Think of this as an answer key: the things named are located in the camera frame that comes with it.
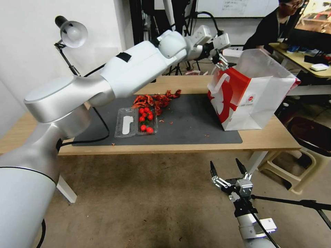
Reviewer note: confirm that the light wooden desk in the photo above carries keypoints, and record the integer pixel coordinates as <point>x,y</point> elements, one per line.
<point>297,60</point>

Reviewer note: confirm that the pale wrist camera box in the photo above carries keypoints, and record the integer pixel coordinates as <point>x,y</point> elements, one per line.
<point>223,41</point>
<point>244,187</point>

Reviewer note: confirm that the dark grey table mat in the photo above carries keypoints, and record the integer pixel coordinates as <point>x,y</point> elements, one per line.
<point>186,124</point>

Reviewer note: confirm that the dried red chili pile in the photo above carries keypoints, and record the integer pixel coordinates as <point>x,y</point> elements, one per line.
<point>152,100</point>

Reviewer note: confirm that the beige plastic stool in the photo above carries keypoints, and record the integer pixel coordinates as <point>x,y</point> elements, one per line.
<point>307,175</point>

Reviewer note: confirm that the black round chair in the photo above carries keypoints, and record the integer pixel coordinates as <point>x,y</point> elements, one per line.
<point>310,134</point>

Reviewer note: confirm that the black background tripod stand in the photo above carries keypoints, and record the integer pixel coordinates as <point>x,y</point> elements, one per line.
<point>177,68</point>

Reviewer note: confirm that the red white delivery bag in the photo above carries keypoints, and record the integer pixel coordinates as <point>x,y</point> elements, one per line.
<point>258,98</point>

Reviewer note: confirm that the wooden table white legs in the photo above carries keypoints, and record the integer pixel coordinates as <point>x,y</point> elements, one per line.
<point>181,82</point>

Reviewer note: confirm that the white small device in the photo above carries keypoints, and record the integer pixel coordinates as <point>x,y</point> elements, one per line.
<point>318,67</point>

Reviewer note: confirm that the computer monitor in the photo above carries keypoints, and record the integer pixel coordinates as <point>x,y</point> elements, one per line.
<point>314,15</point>

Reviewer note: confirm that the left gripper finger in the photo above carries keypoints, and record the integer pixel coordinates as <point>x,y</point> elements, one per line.
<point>217,63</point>
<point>225,61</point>

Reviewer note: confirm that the white wall board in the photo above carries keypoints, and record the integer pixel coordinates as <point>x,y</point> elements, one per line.
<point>240,7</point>

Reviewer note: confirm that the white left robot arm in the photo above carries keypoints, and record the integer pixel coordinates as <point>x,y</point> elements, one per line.
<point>77,85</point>

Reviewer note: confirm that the person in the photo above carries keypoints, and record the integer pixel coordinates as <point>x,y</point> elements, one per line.
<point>269,28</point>

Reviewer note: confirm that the silver desk lamp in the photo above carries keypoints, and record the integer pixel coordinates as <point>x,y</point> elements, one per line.
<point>73,33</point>

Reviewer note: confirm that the clear plastic takeout box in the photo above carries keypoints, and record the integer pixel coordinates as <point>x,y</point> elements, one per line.
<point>126,124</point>

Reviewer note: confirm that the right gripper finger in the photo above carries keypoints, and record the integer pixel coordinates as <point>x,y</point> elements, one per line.
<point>242,168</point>
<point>219,180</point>

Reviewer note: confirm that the black tripod rod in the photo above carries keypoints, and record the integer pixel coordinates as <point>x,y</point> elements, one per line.
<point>292,202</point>

